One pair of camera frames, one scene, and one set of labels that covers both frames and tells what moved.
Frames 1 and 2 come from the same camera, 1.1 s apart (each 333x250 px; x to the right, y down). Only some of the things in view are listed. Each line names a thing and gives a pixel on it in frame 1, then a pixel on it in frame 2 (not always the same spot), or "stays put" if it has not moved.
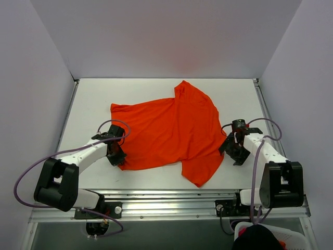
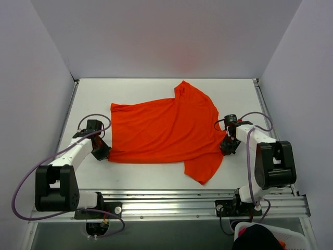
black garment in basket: (256, 237) stays put
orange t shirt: (186, 130) stays put
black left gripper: (116, 155) to (101, 150)
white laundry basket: (289, 240) stays put
